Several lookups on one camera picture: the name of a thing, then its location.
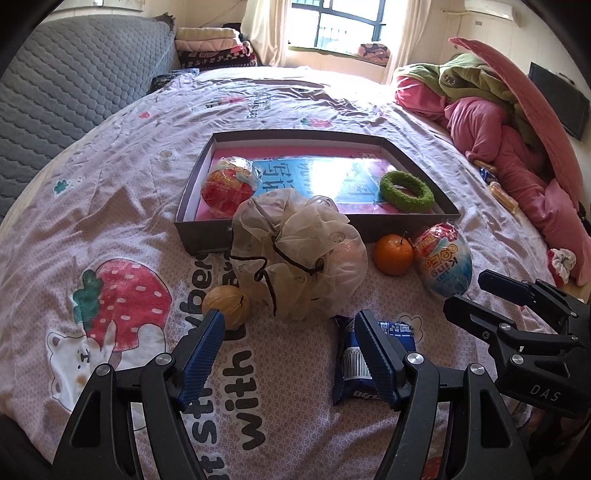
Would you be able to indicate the small blue snack pack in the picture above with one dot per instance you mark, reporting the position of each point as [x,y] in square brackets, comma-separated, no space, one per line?
[487,175]

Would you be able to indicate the blue book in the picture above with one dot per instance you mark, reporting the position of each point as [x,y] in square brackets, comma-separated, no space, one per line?
[323,180]

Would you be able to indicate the grey quilted headboard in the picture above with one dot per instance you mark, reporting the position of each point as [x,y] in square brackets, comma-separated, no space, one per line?
[69,92]

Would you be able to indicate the barred window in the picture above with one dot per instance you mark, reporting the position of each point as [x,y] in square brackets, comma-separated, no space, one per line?
[341,23]

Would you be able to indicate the pink padded mat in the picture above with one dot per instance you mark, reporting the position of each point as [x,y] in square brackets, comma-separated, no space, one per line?
[521,83]

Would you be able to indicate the black wall television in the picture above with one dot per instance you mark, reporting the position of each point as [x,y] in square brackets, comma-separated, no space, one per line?
[558,101]

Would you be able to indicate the orange tangerine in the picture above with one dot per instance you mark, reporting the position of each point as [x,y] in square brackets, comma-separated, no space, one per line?
[392,256]

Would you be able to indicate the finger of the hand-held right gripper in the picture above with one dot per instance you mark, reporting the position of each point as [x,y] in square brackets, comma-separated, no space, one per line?
[480,323]
[531,293]

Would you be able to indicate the blue toy egg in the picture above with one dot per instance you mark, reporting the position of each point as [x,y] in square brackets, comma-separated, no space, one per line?
[443,267]

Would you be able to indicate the grey cardboard box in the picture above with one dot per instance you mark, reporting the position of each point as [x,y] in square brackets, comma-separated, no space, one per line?
[203,235]

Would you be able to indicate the green blanket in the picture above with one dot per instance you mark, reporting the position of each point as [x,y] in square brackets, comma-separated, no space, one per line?
[471,78]

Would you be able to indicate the cream folded blanket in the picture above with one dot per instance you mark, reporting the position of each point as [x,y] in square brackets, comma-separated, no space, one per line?
[203,33]

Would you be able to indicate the red white cloth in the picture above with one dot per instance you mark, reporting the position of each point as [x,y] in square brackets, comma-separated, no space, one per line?
[561,265]

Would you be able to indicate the patterned pink cushion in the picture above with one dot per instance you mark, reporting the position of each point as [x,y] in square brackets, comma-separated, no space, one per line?
[374,53]

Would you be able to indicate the walnut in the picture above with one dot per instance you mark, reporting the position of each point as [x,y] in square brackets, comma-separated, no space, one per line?
[224,304]

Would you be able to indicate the white air conditioner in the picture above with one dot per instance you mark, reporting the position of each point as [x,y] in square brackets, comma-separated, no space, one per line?
[489,8]

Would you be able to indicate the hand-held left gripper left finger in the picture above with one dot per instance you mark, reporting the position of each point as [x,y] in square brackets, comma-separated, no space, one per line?
[203,355]

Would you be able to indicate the cream curtain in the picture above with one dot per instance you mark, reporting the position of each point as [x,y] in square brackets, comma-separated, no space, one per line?
[268,27]
[401,32]

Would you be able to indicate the dark checkered folded blanket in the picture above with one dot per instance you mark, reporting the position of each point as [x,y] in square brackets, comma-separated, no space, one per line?
[217,59]

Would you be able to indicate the dark cloth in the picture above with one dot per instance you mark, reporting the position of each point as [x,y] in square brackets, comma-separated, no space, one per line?
[233,30]

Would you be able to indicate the yellow biscuit pack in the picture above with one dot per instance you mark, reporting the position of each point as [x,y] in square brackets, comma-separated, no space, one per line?
[485,165]
[503,196]

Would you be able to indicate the pink printed paper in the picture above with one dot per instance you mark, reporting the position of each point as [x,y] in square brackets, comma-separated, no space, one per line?
[221,154]

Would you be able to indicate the strawberry printed bedsheet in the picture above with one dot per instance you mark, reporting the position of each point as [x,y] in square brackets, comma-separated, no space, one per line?
[138,207]

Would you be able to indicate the pink quilt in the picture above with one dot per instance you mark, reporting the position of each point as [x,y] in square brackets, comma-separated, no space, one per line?
[485,120]

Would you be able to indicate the blue snack packet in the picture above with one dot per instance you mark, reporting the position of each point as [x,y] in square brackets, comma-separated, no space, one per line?
[353,369]

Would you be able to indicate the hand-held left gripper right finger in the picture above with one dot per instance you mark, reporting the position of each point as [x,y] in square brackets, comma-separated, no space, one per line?
[374,360]

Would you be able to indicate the red toy egg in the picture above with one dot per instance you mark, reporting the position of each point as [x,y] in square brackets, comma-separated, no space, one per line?
[226,189]

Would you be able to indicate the pink folded blanket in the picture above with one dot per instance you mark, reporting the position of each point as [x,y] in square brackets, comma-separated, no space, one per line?
[207,45]

